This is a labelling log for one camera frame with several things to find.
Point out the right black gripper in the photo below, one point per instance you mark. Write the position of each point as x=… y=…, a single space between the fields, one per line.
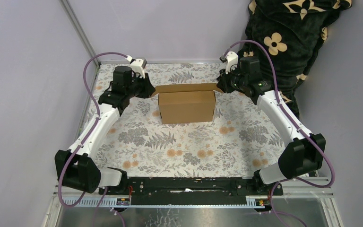
x=222 y=84

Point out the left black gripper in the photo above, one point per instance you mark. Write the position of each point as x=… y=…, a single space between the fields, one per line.
x=148 y=88

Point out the brown cardboard box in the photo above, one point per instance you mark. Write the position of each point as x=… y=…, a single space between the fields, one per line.
x=187 y=103

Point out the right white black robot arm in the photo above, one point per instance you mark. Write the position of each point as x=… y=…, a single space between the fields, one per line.
x=302 y=153

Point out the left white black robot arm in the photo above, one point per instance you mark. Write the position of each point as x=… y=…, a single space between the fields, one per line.
x=75 y=166

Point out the black floral blanket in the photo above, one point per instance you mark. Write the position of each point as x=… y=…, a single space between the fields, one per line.
x=292 y=32

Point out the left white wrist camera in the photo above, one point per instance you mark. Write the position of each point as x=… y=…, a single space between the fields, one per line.
x=139 y=65

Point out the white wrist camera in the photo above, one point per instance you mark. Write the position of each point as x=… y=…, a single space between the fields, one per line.
x=139 y=65
x=231 y=62

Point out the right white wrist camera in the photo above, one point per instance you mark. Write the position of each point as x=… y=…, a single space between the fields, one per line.
x=231 y=62

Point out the aluminium corner post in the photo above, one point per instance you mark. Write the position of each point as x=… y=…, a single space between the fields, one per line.
x=69 y=11

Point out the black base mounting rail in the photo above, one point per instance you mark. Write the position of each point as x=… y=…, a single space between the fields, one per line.
x=212 y=191

